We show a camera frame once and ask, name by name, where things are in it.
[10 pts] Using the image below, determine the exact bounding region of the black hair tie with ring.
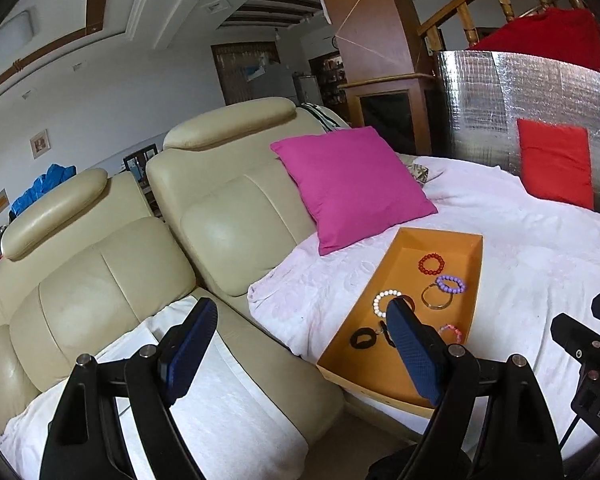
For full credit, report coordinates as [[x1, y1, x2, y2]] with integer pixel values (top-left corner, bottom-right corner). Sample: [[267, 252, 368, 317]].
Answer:
[[348, 320, 398, 351]]

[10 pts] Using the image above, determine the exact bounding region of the beige leather sofa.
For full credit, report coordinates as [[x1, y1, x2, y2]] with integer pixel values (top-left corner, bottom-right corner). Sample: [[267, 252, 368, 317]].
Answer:
[[0, 98, 322, 434]]

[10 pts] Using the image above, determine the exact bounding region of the framed wall picture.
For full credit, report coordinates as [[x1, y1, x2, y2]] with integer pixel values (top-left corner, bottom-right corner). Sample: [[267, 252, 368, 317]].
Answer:
[[30, 129, 50, 159]]

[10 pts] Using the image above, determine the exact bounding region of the blue plastic bag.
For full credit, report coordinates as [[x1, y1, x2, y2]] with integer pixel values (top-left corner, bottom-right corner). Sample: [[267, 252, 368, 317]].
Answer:
[[9, 164, 76, 218]]

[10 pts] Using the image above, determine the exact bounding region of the silver foil insulation panel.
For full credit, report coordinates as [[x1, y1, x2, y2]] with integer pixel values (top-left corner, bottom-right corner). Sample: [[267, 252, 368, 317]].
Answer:
[[437, 50, 600, 212]]

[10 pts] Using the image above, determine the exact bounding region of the red pillow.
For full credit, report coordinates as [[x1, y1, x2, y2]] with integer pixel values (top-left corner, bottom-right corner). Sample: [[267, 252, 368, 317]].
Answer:
[[517, 118, 594, 210]]

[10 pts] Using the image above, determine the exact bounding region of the orange cardboard box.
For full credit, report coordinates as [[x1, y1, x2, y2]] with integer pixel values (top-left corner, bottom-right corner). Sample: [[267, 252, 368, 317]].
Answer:
[[317, 228, 483, 416]]

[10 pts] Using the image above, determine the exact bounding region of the large red cushion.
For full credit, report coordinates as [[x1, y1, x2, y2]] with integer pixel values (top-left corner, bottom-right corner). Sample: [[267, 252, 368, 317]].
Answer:
[[470, 8, 600, 70]]

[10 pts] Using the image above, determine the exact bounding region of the magenta pillow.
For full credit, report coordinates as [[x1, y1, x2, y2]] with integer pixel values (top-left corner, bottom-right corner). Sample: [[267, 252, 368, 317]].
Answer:
[[270, 127, 437, 256]]

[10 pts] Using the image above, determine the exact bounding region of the wooden cabinet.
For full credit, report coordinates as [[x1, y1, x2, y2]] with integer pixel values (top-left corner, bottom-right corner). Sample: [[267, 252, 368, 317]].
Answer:
[[324, 0, 436, 155]]

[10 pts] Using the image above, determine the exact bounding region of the black cable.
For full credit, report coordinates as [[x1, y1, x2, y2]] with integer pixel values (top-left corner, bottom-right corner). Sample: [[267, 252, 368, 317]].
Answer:
[[559, 410, 584, 449]]

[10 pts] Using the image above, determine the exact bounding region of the gold metal bangle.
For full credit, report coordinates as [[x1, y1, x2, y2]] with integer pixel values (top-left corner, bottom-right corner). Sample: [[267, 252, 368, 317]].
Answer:
[[420, 283, 454, 311]]

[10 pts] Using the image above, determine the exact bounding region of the patterned cushion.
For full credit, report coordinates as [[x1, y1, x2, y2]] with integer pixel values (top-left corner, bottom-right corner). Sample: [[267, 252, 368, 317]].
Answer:
[[403, 160, 443, 186]]

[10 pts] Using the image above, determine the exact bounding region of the purple bead bracelet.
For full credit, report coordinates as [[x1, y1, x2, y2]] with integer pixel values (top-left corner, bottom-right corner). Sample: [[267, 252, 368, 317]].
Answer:
[[434, 274, 467, 296]]

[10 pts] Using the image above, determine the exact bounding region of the pink bead bracelet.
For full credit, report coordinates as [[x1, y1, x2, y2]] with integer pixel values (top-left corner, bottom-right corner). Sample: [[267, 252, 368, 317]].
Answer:
[[436, 323, 465, 345]]

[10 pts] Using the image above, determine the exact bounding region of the wooden stair railing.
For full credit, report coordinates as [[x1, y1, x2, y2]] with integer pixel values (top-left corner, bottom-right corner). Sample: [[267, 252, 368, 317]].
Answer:
[[417, 0, 586, 53]]

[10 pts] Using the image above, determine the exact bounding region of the white bead bracelet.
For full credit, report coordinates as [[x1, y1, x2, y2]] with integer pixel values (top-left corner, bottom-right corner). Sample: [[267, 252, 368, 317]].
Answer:
[[371, 288, 404, 320]]

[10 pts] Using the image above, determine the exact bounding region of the pink white blanket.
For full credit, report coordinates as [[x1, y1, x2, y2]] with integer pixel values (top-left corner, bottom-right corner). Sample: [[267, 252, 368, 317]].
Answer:
[[248, 158, 600, 457]]

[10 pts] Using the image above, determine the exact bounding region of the red bead bracelet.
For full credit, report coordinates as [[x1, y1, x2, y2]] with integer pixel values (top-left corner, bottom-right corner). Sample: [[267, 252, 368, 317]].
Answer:
[[417, 251, 447, 276]]

